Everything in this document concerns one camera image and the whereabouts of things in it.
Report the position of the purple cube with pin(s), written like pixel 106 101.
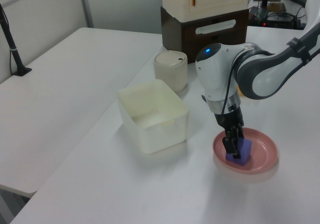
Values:
pixel 245 151

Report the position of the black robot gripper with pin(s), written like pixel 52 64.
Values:
pixel 228 119

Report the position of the toy bread loaf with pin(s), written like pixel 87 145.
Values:
pixel 239 92

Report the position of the black electronics box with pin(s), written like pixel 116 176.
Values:
pixel 280 21

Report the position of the small beige trash can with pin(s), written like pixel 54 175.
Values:
pixel 171 71

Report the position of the pink plate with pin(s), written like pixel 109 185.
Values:
pixel 262 149

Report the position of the dark brown drawer box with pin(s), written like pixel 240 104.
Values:
pixel 200 39

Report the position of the cream plastic storage box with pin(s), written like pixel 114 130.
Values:
pixel 150 124

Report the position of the black pole with clamp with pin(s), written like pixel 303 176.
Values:
pixel 12 49

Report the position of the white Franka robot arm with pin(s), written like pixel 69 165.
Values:
pixel 215 69

